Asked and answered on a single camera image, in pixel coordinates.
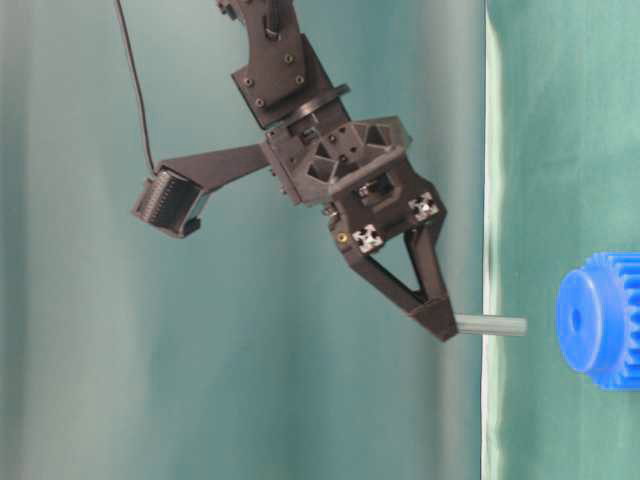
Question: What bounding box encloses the black camera cable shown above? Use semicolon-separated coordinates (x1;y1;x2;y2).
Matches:
113;0;157;174

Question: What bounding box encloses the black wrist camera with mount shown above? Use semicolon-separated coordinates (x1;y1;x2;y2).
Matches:
132;144;268;238

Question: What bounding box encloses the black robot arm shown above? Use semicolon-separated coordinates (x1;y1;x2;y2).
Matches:
219;1;458;340

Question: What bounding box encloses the blue plastic gear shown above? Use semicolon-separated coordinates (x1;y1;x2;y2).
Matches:
556;252;639;391

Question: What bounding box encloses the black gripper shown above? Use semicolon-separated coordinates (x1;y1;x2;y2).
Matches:
261;116;458;341

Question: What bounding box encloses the green table cloth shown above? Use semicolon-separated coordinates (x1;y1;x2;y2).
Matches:
482;1;639;479

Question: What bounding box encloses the grey metal shaft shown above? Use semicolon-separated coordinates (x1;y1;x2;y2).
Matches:
455;314;527;336

